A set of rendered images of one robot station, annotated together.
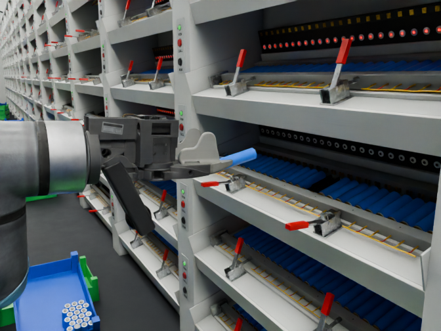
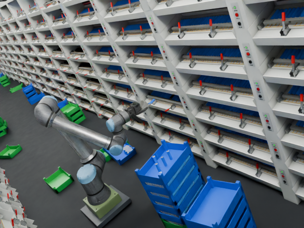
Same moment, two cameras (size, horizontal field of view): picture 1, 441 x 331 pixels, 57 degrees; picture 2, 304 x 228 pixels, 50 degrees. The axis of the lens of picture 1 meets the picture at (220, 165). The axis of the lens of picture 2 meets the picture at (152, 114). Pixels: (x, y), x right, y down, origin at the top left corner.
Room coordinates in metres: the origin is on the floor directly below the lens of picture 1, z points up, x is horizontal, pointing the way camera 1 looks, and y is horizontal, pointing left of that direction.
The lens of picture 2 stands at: (-1.73, -0.20, 1.61)
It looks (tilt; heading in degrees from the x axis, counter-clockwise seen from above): 25 degrees down; 5
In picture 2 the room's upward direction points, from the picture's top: 25 degrees counter-clockwise
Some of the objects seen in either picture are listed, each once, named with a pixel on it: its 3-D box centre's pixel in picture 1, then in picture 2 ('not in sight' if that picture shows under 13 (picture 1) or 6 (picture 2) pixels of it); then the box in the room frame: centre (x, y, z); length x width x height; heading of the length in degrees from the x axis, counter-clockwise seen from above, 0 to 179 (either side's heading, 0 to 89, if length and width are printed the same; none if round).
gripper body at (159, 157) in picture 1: (130, 149); (133, 110); (0.53, 0.12, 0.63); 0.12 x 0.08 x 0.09; 119
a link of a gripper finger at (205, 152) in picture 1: (208, 152); (145, 104); (0.57, 0.02, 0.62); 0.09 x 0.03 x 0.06; 115
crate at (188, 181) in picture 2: not in sight; (173, 180); (-0.08, 0.00, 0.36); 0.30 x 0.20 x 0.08; 137
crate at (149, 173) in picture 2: not in sight; (163, 160); (-0.08, 0.00, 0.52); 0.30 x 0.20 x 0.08; 137
